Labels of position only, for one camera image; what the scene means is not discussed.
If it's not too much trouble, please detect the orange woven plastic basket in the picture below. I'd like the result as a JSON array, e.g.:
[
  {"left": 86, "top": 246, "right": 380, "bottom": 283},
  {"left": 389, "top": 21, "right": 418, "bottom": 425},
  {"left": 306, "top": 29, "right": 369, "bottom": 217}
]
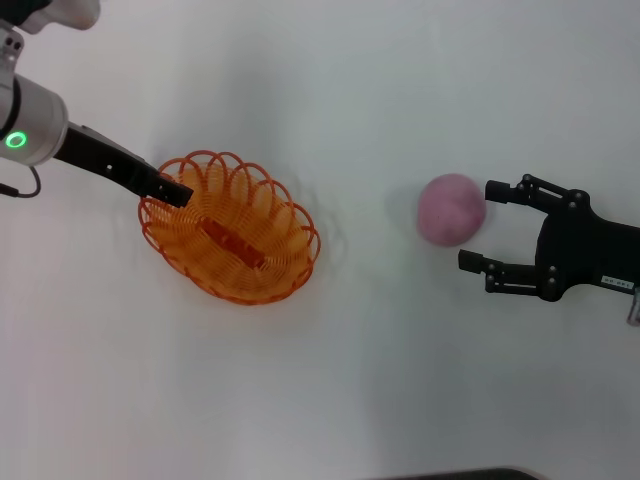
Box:
[{"left": 138, "top": 148, "right": 321, "bottom": 306}]

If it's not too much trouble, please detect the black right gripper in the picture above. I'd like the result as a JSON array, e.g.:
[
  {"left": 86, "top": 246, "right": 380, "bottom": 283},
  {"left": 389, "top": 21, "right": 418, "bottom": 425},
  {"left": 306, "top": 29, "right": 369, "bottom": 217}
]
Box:
[{"left": 457, "top": 173, "right": 640, "bottom": 304}]

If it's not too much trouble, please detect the pink peach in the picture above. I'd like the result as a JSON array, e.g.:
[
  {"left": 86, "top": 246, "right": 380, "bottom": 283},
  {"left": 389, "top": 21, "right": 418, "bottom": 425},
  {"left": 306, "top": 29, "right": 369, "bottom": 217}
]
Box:
[{"left": 416, "top": 173, "right": 487, "bottom": 247}]

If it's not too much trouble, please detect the dark robot torso edge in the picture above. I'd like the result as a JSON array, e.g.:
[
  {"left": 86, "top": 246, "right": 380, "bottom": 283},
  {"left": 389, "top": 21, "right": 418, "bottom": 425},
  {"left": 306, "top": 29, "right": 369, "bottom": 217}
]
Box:
[{"left": 384, "top": 467, "right": 544, "bottom": 480}]

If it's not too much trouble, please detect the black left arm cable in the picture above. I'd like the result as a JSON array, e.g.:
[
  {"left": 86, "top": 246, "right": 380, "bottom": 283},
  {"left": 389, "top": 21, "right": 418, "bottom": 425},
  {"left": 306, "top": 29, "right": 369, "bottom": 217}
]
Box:
[{"left": 0, "top": 164, "right": 42, "bottom": 199}]

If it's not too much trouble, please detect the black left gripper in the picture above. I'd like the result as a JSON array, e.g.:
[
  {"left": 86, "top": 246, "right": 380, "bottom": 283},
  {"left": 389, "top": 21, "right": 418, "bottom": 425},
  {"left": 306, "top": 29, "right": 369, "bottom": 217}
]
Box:
[{"left": 54, "top": 122, "right": 194, "bottom": 208}]

